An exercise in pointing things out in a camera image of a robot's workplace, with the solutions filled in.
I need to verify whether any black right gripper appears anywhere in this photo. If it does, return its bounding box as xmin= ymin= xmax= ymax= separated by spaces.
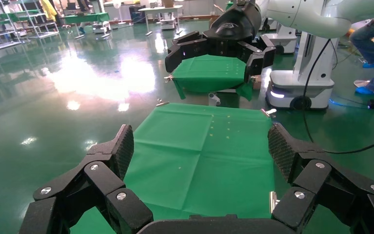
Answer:
xmin=165 ymin=2 xmax=276 ymax=83

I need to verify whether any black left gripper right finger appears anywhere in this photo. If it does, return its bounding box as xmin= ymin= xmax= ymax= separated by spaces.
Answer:
xmin=267 ymin=122 xmax=374 ymax=234

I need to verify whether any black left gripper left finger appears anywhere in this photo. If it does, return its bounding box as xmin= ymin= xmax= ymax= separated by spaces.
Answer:
xmin=19 ymin=124 xmax=154 ymax=234

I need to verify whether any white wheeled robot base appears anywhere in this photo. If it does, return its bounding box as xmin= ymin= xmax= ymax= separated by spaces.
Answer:
xmin=265 ymin=30 xmax=340 ymax=112

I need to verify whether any small brown box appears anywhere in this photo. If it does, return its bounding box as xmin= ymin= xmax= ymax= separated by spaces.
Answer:
xmin=251 ymin=74 xmax=263 ymax=91

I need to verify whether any plain green tablecloth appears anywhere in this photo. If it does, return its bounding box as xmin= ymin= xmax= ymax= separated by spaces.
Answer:
xmin=171 ymin=54 xmax=255 ymax=101

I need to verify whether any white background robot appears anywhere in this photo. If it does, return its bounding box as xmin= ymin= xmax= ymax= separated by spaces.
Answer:
xmin=263 ymin=23 xmax=298 ymax=55

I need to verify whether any white low cart robot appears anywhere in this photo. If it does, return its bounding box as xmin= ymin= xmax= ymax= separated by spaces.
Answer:
xmin=159 ymin=13 xmax=177 ymax=31
xmin=92 ymin=20 xmax=112 ymax=35

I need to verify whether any white background table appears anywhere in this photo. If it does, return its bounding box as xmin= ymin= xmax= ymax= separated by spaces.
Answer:
xmin=138 ymin=5 xmax=184 ymax=37

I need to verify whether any black bin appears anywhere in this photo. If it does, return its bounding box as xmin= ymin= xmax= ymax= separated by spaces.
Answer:
xmin=129 ymin=4 xmax=147 ymax=24

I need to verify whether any green tablecloth with star marks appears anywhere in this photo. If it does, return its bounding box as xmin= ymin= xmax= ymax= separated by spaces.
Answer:
xmin=70 ymin=102 xmax=276 ymax=234

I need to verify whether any white round stool base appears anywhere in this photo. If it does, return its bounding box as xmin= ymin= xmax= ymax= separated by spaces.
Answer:
xmin=354 ymin=79 xmax=374 ymax=94

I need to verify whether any green covered background table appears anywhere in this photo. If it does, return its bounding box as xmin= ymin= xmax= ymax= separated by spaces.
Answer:
xmin=63 ymin=12 xmax=111 ymax=40

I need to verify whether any person in blue jeans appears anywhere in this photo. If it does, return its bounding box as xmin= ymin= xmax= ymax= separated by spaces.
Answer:
xmin=349 ymin=14 xmax=374 ymax=95

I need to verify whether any yellow hanging garment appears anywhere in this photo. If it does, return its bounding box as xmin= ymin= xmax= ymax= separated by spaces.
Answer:
xmin=40 ymin=0 xmax=59 ymax=22

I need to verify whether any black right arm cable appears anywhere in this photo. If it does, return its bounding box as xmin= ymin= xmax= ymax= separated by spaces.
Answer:
xmin=302 ymin=39 xmax=374 ymax=155

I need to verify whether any white pedestal fan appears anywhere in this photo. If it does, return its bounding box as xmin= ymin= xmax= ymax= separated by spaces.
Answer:
xmin=112 ymin=0 xmax=127 ymax=26

